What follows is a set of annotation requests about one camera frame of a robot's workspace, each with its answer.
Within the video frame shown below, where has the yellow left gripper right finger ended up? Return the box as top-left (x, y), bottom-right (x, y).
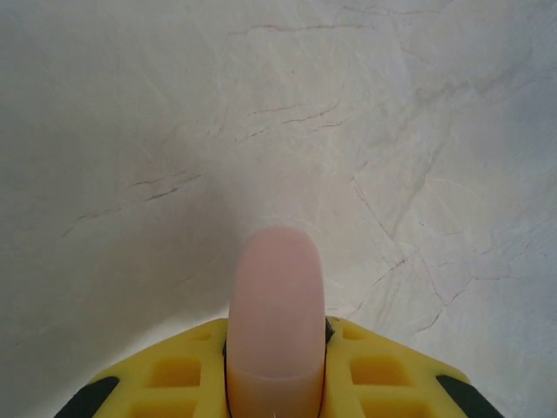
top-left (322, 316), bottom-right (504, 418)

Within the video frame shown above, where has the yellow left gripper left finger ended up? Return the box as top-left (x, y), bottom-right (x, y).
top-left (54, 317), bottom-right (230, 418)

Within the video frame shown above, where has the pink earbud charging case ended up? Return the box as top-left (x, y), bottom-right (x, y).
top-left (224, 225), bottom-right (328, 418)

